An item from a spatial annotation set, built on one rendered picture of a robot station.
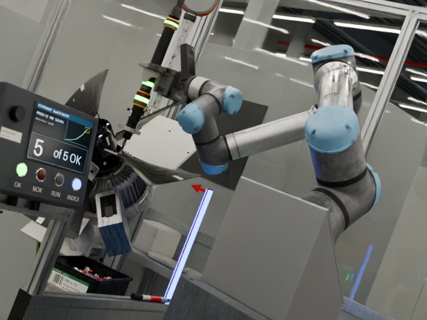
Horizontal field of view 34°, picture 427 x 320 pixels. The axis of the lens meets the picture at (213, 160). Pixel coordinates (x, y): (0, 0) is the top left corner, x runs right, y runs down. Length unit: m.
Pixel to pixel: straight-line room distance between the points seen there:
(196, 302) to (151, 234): 1.15
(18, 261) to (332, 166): 2.10
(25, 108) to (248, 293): 0.61
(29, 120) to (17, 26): 6.61
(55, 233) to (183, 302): 0.31
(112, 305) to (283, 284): 0.48
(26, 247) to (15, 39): 4.80
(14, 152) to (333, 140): 0.66
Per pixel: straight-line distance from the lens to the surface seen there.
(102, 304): 1.74
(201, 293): 1.53
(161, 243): 2.69
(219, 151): 1.97
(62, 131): 1.40
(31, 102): 1.34
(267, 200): 1.55
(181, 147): 2.49
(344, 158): 1.55
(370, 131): 2.57
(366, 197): 1.63
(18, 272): 3.38
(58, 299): 1.61
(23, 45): 7.98
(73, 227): 2.04
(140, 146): 2.54
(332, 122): 1.55
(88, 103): 2.40
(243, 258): 1.56
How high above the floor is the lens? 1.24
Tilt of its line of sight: 1 degrees up
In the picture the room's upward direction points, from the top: 21 degrees clockwise
